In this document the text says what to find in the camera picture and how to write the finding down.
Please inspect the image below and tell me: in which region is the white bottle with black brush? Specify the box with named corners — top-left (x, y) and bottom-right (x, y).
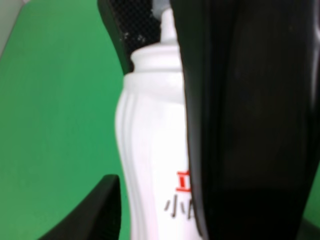
top-left (115, 8), bottom-right (200, 240)

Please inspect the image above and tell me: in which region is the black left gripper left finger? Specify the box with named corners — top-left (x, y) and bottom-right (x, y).
top-left (41, 174), bottom-right (122, 240)

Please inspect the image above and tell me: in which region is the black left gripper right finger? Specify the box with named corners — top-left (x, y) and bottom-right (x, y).
top-left (171, 0), bottom-right (320, 240)

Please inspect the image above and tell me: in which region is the green table cloth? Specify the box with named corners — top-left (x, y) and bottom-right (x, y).
top-left (0, 0), bottom-right (123, 240)

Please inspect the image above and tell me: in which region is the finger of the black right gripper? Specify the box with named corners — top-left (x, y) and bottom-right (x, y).
top-left (97, 0), bottom-right (161, 74)

